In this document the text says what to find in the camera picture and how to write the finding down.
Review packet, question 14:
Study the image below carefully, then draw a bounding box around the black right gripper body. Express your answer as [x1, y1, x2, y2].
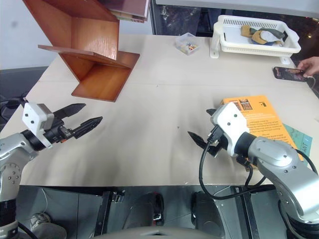
[204, 125, 229, 159]

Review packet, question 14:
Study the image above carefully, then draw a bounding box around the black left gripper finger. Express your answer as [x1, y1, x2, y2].
[74, 116, 104, 139]
[52, 103, 87, 121]

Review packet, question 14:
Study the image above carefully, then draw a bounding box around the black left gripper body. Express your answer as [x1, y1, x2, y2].
[44, 118, 76, 145]

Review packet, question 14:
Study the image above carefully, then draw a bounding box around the orange book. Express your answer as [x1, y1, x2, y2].
[219, 94, 311, 163]

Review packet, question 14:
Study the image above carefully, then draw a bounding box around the wooden book stand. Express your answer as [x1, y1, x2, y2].
[22, 0, 141, 103]

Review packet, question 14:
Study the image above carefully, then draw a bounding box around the teal booklet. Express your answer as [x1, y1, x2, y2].
[282, 123, 314, 158]

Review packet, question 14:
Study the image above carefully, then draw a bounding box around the person's bare hand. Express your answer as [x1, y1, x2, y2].
[297, 56, 319, 77]

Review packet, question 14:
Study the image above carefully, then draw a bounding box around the dark rounded shape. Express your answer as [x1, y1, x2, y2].
[190, 190, 226, 231]

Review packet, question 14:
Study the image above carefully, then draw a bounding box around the clear plastic small-parts box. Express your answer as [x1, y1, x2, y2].
[174, 32, 201, 56]

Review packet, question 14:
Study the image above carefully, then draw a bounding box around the white plastic slotted basket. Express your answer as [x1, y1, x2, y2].
[209, 14, 301, 63]

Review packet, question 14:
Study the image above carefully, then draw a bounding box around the black table leg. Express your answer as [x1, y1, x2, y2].
[233, 185, 263, 239]
[94, 190, 112, 238]

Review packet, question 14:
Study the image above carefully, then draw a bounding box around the black smartphone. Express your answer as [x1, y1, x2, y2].
[272, 66, 309, 82]

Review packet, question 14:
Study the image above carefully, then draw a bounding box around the mustard yellow cloth piece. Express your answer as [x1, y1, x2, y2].
[240, 24, 253, 38]

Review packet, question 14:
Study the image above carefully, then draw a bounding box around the yellow and white glove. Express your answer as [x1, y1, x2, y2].
[251, 30, 284, 46]

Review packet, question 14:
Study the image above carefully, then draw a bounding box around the grey white shoe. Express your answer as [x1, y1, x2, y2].
[30, 212, 53, 229]

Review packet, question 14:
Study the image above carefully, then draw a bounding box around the grey green cloth piece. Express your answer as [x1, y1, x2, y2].
[249, 26, 288, 42]

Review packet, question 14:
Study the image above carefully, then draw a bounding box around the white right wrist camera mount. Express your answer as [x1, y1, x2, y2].
[210, 102, 250, 158]

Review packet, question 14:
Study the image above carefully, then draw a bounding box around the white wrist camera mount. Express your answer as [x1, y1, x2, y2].
[210, 102, 250, 158]
[21, 101, 54, 150]

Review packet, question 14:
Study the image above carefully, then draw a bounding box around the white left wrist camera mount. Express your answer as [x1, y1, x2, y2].
[21, 101, 54, 150]

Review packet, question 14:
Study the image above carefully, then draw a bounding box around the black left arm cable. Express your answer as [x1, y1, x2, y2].
[0, 91, 28, 126]

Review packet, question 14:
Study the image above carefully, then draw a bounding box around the thin white cable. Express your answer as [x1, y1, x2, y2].
[306, 75, 319, 99]

